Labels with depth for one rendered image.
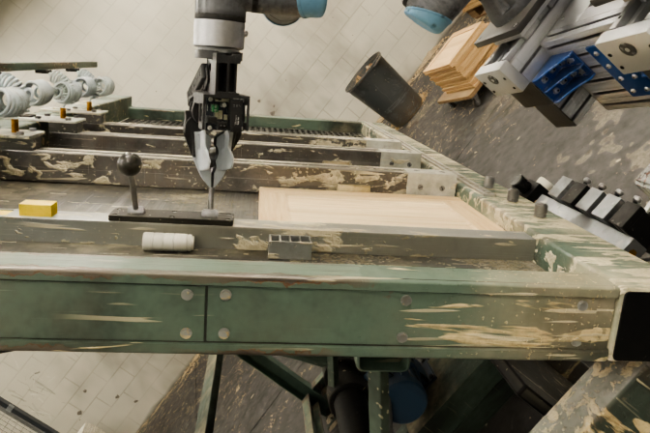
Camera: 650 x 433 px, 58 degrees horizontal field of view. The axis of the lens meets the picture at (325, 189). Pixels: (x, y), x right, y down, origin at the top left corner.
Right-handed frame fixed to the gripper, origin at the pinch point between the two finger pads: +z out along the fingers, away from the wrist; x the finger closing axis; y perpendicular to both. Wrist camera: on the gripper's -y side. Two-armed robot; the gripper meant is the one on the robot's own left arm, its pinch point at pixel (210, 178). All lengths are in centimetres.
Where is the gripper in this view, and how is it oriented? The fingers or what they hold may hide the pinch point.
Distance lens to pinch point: 96.0
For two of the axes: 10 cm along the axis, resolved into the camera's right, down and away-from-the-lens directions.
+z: -0.7, 9.8, 2.1
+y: 4.4, 2.2, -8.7
